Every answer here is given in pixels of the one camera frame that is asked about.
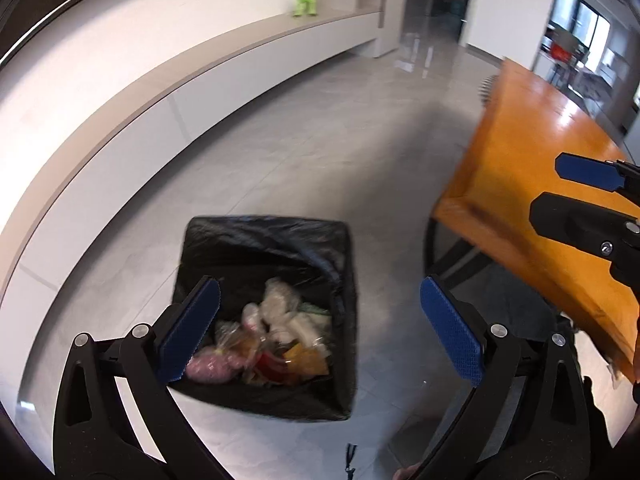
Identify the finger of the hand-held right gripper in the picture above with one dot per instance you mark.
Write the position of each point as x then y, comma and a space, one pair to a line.
587, 170
575, 220

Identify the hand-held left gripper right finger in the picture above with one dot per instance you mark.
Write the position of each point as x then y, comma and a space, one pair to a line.
452, 330

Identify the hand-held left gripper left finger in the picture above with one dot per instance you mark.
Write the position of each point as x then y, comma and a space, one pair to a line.
190, 330

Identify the bin with black liner bag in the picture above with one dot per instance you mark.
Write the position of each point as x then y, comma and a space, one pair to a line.
260, 245

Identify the orange printed paper bowl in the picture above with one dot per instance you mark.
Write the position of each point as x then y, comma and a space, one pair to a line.
305, 360

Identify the black table base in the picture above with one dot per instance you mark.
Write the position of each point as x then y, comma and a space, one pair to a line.
450, 260

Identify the black zipper pull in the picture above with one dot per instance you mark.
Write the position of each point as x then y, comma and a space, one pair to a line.
350, 460

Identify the white low cabinet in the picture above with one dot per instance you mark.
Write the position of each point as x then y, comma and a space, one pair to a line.
115, 160

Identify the white shelf unit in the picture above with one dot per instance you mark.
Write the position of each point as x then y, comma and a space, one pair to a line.
390, 10

